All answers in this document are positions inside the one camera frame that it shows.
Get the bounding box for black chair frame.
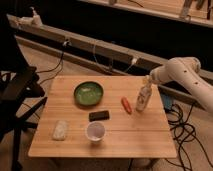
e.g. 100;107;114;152
0;12;47;171

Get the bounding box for grey metal rail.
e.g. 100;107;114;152
7;14;213;103

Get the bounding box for orange carrot toy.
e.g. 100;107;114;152
121;97;132;114

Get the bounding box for white plastic bottle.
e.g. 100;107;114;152
136;75;152;112

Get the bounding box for black floor cables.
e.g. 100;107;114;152
165;102;213;171

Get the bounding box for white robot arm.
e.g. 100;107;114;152
150;57;213;114

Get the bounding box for white paper cup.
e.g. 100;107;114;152
86;121;105;142

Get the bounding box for black rectangular block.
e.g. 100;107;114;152
89;110;110;122

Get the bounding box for wooden table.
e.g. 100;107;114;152
28;76;177;158

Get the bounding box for green round bowl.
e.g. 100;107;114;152
74;81;104;106

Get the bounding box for blue box on floor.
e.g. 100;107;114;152
160;93;173;110

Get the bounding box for white spray bottle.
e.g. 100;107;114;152
19;7;43;27

